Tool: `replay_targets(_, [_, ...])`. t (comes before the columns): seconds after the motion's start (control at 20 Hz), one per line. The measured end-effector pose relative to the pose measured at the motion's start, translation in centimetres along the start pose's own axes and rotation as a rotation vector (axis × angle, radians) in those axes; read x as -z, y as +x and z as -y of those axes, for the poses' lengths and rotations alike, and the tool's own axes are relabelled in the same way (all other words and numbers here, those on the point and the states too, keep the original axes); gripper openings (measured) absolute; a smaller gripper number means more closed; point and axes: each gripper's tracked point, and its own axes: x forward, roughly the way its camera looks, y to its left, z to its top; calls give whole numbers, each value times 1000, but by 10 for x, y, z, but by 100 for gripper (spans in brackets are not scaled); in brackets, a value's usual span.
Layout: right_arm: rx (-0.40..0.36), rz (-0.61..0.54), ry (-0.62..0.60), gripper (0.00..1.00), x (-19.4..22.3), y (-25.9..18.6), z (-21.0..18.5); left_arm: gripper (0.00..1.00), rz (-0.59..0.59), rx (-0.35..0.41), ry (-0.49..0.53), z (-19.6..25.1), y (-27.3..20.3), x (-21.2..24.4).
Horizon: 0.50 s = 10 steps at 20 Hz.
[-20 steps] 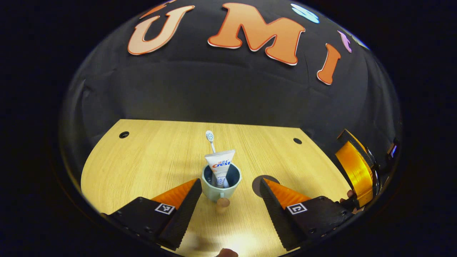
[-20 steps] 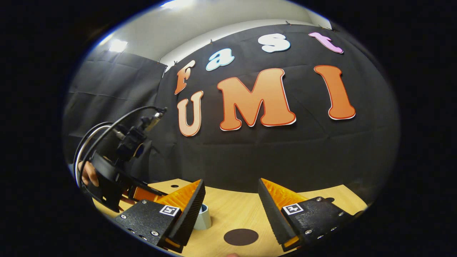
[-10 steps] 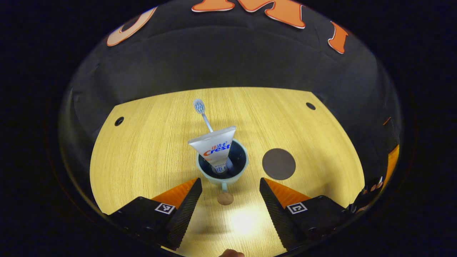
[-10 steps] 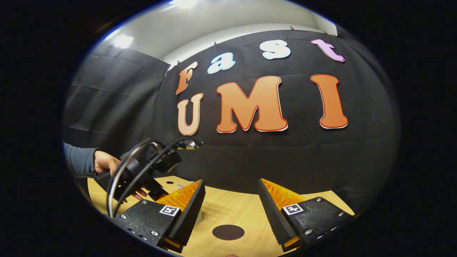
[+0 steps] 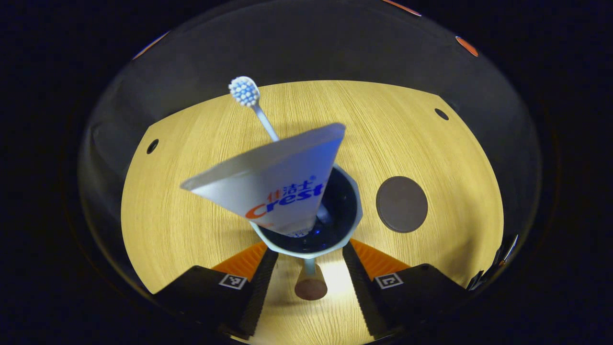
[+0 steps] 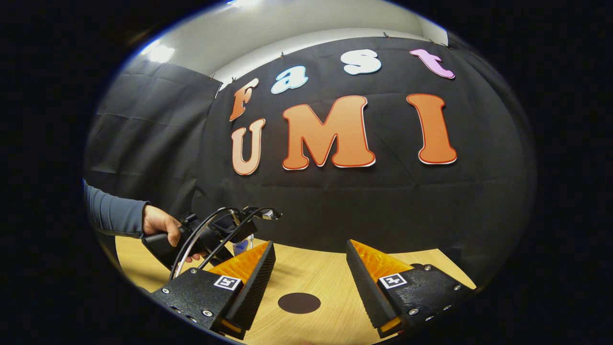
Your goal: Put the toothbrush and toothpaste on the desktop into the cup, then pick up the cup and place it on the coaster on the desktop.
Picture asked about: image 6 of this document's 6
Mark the black cable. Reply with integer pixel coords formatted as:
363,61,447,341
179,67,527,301
197,207,270,270

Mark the wooden desktop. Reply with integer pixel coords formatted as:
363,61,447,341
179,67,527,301
115,236,477,345

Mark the white toothpaste tube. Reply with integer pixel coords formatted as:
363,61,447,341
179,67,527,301
233,234,255,256

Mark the grey cable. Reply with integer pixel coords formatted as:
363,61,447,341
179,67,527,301
169,207,241,282

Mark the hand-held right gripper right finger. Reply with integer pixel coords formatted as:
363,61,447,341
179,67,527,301
346,239,477,339

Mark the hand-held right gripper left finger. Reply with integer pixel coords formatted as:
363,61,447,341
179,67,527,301
151,241,277,340

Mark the black backdrop cloth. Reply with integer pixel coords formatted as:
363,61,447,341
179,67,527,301
84,36,536,283

